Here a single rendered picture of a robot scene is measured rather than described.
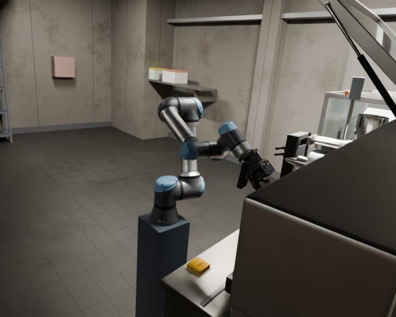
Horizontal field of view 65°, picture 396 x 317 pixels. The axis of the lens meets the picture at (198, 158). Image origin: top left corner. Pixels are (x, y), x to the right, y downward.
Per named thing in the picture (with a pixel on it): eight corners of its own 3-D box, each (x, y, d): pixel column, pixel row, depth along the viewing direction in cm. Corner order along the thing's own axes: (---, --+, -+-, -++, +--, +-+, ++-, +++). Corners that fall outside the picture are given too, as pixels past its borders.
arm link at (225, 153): (198, 148, 137) (209, 134, 128) (220, 147, 142) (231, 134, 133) (204, 164, 133) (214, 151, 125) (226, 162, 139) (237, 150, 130)
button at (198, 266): (197, 260, 133) (197, 256, 133) (210, 268, 129) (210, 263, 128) (186, 268, 128) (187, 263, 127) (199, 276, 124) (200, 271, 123)
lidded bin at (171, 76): (188, 83, 589) (188, 71, 582) (173, 83, 567) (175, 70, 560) (175, 82, 617) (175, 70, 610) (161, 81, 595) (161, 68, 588)
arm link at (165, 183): (150, 199, 165) (151, 175, 160) (173, 195, 171) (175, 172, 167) (158, 209, 154) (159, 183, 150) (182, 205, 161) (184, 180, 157)
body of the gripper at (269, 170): (267, 175, 115) (249, 150, 118) (252, 187, 120) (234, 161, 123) (276, 171, 120) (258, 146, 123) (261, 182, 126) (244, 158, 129)
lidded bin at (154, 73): (166, 80, 635) (167, 68, 628) (153, 80, 614) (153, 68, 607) (155, 78, 663) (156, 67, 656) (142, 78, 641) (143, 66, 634)
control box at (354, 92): (344, 97, 148) (348, 75, 145) (359, 99, 146) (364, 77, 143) (344, 98, 142) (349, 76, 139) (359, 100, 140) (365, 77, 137)
